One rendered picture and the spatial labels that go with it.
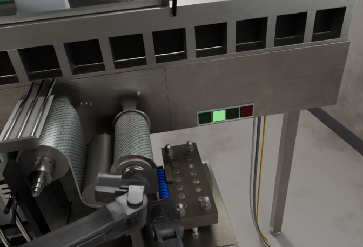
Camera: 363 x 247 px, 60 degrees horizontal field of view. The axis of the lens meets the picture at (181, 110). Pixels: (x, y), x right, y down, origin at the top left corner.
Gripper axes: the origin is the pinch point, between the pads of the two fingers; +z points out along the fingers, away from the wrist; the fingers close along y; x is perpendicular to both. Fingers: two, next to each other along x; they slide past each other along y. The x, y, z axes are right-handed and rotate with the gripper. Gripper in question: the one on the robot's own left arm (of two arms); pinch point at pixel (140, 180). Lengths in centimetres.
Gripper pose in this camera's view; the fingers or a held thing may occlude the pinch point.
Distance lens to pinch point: 97.3
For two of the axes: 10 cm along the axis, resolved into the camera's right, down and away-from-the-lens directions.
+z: -0.9, 1.2, 9.9
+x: -1.7, -9.8, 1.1
